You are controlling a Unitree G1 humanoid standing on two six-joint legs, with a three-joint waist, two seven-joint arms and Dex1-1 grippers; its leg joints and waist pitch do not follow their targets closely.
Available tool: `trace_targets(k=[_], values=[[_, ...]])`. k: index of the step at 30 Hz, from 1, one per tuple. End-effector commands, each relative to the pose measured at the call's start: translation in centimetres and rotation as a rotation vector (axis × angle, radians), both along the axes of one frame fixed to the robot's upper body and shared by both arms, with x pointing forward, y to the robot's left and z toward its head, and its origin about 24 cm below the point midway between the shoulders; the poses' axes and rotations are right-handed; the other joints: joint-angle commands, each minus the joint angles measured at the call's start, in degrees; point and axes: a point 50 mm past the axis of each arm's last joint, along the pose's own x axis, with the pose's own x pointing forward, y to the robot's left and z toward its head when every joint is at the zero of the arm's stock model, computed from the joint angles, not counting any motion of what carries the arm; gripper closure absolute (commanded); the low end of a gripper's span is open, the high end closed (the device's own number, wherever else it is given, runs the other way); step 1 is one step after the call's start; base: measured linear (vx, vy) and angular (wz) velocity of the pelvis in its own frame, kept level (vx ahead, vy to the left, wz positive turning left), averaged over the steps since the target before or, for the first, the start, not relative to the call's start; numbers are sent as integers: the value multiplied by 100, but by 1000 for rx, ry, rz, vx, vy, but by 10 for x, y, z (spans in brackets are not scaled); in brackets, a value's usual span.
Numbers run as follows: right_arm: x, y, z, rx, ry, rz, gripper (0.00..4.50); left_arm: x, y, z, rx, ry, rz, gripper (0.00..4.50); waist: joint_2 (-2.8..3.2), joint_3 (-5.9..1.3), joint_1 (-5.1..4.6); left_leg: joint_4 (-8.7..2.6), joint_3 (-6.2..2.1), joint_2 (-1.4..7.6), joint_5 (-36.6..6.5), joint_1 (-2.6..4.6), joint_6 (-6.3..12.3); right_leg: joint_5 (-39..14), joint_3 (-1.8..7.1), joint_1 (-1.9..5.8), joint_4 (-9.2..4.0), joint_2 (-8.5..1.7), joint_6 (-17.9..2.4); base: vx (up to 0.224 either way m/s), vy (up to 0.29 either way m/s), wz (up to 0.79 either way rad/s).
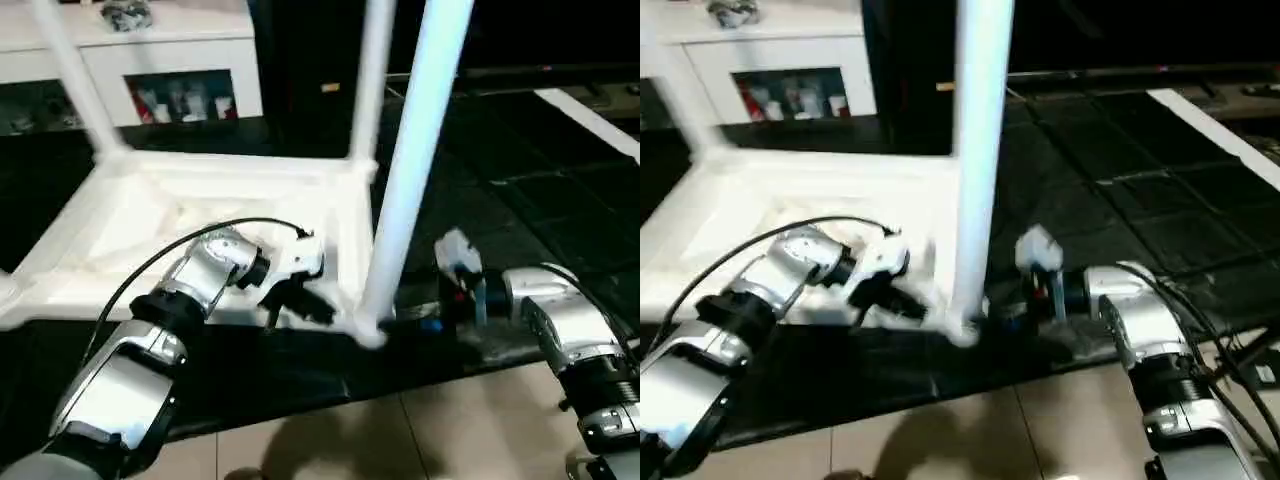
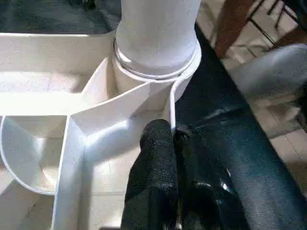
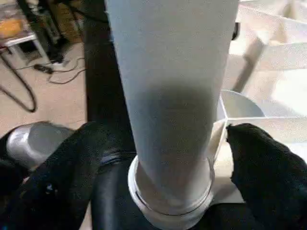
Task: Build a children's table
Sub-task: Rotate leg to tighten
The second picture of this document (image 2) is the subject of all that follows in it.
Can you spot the white plastic table leg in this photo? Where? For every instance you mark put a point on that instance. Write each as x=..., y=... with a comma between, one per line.
x=156, y=33

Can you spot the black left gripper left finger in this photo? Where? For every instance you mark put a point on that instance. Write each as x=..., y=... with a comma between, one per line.
x=153, y=182

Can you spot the brown wooden furniture leg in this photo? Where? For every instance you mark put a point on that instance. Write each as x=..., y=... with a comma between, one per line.
x=232, y=24

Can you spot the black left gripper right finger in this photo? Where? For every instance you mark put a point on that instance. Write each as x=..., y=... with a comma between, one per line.
x=206, y=191

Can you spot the white plastic table top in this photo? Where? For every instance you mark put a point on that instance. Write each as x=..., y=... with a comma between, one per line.
x=57, y=81

